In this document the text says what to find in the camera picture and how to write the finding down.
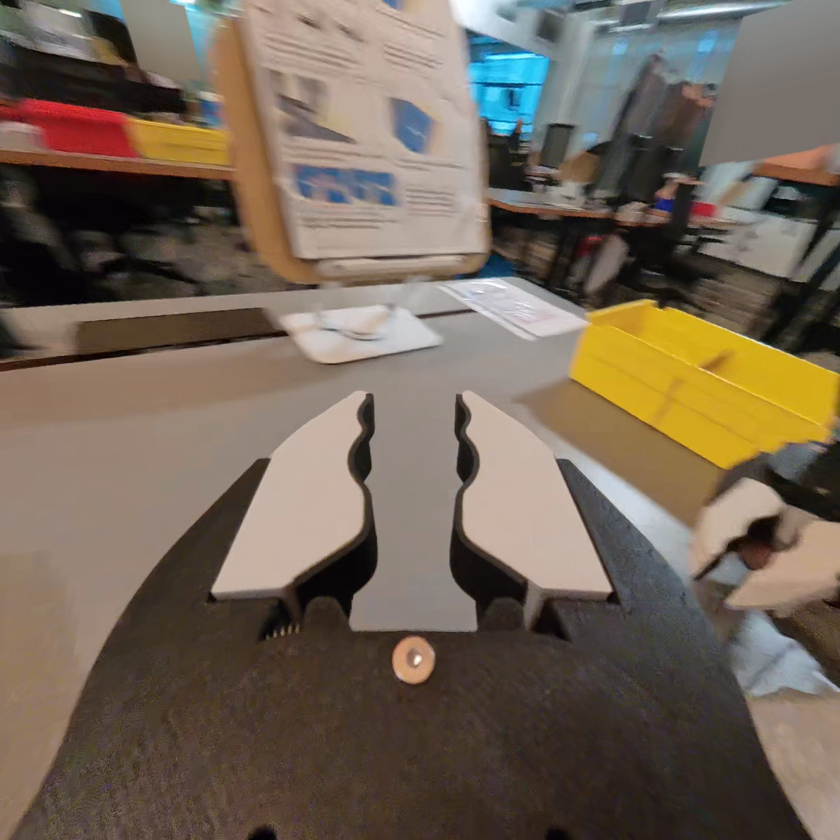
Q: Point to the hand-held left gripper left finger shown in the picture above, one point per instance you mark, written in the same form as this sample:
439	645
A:
295	518

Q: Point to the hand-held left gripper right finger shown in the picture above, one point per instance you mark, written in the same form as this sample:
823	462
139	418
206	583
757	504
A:
531	518

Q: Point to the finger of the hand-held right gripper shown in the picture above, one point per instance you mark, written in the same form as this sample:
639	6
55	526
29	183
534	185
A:
728	518
807	571

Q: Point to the grey desk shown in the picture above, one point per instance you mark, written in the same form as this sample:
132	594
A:
131	459

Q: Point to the yellow plastic bin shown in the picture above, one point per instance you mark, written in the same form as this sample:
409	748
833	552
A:
184	141
656	367

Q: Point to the white document stand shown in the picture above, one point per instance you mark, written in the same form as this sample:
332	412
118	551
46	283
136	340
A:
354	341

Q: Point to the laminated paper sheets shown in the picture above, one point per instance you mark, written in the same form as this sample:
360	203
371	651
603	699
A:
512	305

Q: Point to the wooden document board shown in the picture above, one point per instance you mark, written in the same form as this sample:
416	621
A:
253	164

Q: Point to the printed instruction sheet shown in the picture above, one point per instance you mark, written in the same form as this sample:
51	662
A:
367	131

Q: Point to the red plastic bin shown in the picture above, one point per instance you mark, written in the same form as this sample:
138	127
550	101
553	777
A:
72	128

